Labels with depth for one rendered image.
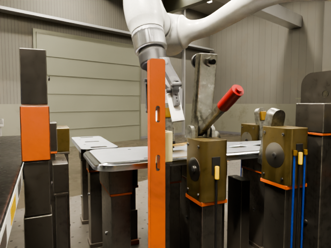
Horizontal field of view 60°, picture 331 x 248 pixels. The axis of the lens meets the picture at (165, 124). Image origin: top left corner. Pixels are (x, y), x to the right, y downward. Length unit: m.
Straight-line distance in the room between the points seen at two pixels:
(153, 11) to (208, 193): 0.49
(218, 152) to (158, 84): 0.17
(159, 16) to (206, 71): 0.30
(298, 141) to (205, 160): 0.20
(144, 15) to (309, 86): 0.44
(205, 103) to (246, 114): 9.85
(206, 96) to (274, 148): 0.18
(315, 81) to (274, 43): 9.40
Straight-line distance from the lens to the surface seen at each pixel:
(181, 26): 0.91
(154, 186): 0.54
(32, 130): 0.46
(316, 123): 0.66
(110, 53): 8.45
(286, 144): 0.62
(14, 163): 0.49
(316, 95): 0.73
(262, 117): 1.04
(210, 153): 0.54
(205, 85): 0.56
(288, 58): 9.83
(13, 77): 7.42
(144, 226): 1.04
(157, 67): 0.53
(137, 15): 0.80
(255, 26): 10.59
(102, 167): 0.57
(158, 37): 0.77
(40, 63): 0.47
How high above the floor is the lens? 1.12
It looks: 4 degrees down
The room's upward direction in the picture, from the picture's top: straight up
